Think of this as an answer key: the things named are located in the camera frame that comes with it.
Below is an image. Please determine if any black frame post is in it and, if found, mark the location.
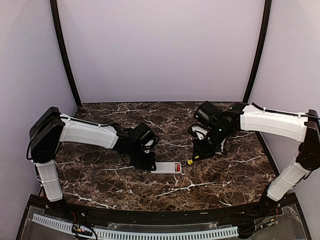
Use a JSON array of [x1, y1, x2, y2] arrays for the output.
[[242, 0, 273, 103], [49, 0, 82, 109]]

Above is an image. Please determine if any white slotted cable duct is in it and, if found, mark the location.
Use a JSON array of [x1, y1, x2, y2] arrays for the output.
[[31, 213, 239, 240]]

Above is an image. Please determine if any black right frame post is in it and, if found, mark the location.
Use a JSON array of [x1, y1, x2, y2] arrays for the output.
[[242, 0, 273, 103]]

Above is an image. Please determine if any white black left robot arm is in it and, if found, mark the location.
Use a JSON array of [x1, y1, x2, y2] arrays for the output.
[[26, 107, 160, 218]]

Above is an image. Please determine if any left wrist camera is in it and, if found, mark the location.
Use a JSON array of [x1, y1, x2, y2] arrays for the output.
[[141, 135, 160, 153]]

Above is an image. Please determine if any black left frame post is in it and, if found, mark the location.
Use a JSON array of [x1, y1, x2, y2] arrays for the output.
[[49, 0, 82, 109]]

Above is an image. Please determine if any yellow handled screwdriver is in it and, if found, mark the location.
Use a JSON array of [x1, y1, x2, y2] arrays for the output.
[[186, 155, 200, 165]]

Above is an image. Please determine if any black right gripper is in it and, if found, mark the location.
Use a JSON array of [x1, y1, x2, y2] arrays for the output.
[[192, 122, 232, 162]]

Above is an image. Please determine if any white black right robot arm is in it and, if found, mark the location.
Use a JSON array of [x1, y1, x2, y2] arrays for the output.
[[187, 101, 320, 217]]

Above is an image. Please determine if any black front rail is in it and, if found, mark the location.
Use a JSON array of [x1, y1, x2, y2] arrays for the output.
[[27, 193, 298, 226]]

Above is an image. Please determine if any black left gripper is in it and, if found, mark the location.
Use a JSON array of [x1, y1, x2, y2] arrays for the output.
[[127, 143, 156, 171]]

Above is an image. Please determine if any white remote control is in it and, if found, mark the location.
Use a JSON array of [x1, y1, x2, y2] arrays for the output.
[[150, 162, 182, 174]]

